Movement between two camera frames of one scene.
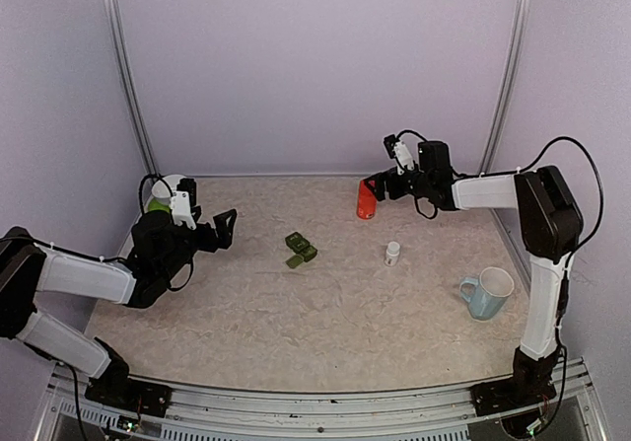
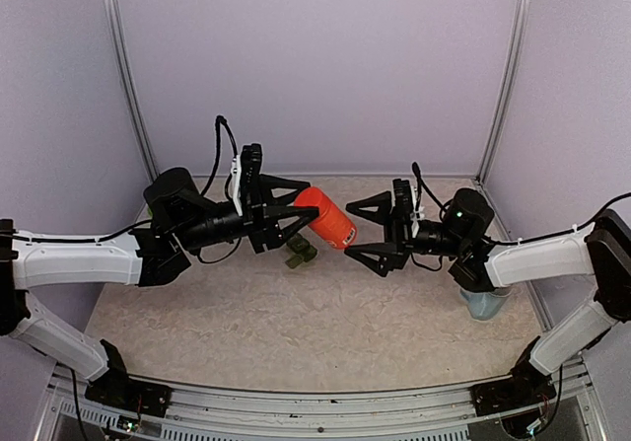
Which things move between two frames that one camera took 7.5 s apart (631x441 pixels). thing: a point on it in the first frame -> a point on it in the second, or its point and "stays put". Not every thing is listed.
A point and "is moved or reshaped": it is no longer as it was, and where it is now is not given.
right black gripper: (381, 179) -> (398, 246)
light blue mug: (487, 294) stays put
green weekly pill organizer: (297, 243) stays put
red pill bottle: (366, 201) is moved or reshaped
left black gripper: (224, 240) -> (268, 229)
